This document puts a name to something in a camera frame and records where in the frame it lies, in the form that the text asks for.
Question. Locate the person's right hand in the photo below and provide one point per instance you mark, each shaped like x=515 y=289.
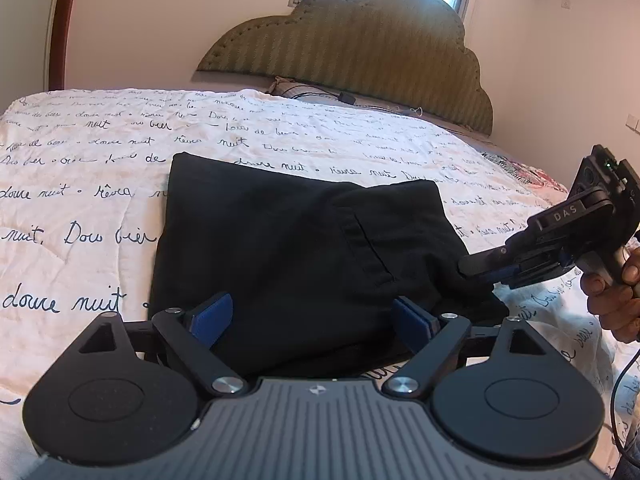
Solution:
x=615 y=305

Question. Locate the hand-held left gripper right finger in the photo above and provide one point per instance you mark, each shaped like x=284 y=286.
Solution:
x=411 y=321

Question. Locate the olive padded headboard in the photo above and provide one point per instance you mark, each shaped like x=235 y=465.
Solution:
x=350 y=60

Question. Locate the white script-printed quilt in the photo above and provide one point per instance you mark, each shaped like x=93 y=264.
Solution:
x=100 y=170

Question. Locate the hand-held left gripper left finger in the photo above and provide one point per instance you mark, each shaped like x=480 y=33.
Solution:
x=216 y=318

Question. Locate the floral patterned cloth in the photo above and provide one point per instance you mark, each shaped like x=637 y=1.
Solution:
x=515 y=172

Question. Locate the black pants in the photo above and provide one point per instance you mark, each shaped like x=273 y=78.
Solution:
x=300 y=260

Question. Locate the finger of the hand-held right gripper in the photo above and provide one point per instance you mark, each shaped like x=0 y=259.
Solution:
x=481 y=263
x=503 y=276

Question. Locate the brown wooden door frame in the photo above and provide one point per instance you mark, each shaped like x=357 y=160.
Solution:
x=62 y=25

